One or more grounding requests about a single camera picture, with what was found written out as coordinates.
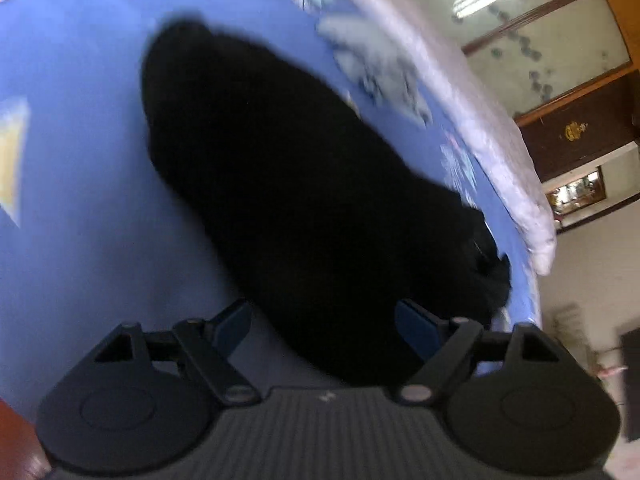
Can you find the white satin quilt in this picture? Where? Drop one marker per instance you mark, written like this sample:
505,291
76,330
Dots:
486,128

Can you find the dark wooden door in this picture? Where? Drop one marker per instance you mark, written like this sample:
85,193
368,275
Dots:
594,125

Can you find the blue patterned bed sheet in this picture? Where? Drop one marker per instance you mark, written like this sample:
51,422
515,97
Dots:
91,235

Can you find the black pants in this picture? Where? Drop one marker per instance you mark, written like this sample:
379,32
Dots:
317,221

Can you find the wooden wardrobe with glass doors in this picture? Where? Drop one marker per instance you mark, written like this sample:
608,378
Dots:
529,53

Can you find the light grey crumpled garment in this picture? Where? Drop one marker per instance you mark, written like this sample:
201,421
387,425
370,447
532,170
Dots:
367,56

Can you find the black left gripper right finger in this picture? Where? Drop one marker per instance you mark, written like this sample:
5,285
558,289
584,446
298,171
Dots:
445,348

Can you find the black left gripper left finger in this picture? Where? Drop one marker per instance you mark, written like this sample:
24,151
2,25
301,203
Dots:
206,346

